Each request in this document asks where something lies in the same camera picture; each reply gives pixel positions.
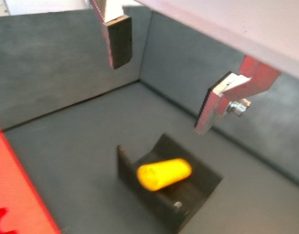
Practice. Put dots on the red shape sorter block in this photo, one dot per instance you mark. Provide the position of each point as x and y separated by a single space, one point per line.
22 212

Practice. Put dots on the black curved fixture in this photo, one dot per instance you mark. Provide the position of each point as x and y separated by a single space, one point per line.
175 203

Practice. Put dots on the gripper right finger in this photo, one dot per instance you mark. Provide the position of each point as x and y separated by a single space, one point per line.
227 94

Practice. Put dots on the yellow oval cylinder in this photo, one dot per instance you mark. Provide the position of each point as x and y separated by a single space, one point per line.
161 174

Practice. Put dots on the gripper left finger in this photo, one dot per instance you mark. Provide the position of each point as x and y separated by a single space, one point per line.
116 25

